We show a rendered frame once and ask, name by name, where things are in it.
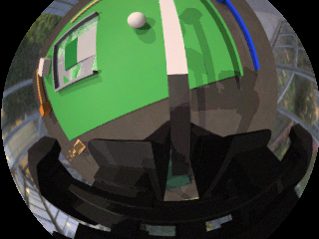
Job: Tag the blue golf putter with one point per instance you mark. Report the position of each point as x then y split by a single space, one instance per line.
245 32

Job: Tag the beige square block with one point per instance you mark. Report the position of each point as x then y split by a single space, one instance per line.
45 63

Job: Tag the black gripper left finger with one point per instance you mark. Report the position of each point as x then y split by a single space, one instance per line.
151 155

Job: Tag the white golf ball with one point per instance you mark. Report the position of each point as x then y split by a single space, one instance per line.
137 20

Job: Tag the green putting mat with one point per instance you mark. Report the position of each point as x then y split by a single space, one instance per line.
131 62

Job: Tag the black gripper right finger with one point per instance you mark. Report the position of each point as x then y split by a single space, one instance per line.
210 154

